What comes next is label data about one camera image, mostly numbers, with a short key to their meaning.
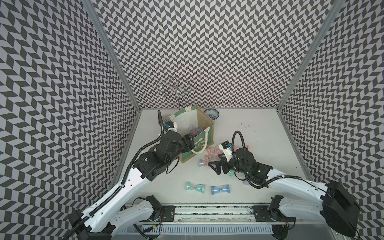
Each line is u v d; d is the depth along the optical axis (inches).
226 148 26.7
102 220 14.7
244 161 22.9
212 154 36.5
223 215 29.2
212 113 44.4
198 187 31.0
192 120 37.8
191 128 38.8
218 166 26.9
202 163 34.4
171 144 18.7
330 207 15.6
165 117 33.6
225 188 31.1
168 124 23.5
